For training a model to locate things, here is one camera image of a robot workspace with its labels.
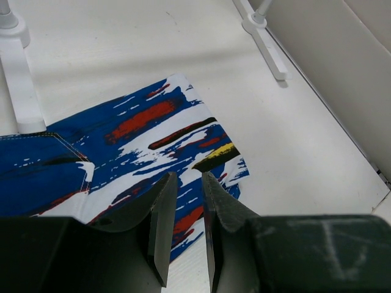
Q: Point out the white metal clothes rack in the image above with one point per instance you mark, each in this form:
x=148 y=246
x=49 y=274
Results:
x=15 y=37

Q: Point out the blue white red patterned trousers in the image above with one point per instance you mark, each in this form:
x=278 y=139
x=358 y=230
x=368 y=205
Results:
x=93 y=162

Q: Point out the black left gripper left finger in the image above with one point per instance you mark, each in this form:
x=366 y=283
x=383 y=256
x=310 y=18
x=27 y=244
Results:
x=137 y=239

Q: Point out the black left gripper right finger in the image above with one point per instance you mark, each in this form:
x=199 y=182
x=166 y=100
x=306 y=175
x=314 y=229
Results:
x=230 y=251

